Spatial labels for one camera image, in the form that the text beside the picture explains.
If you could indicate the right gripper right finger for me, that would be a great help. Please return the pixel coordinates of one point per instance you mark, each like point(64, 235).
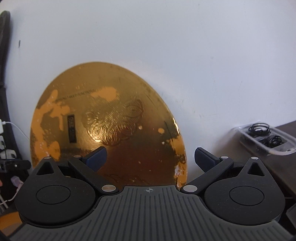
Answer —
point(212, 166)

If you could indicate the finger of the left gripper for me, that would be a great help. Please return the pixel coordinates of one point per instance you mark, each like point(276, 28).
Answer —
point(8, 165)

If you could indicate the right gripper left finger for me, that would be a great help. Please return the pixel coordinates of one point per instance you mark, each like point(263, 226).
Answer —
point(88, 166)

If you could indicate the round gold box lid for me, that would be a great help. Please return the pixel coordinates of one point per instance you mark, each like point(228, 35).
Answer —
point(100, 104)

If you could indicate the bottom white charger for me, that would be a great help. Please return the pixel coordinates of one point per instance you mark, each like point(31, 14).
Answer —
point(8, 154)

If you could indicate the white charger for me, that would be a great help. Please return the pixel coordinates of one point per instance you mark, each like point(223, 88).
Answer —
point(2, 123)
point(8, 154)
point(2, 143)

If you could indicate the middle white charger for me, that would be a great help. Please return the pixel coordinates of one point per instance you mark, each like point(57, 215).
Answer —
point(2, 143)

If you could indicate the top white charger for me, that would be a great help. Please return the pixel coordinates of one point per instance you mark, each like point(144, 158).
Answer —
point(2, 123)

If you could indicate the round gold box base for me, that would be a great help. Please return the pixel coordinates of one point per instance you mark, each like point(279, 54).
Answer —
point(10, 222)

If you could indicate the clear plastic tray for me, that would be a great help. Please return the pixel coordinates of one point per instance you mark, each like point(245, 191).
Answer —
point(266, 139)

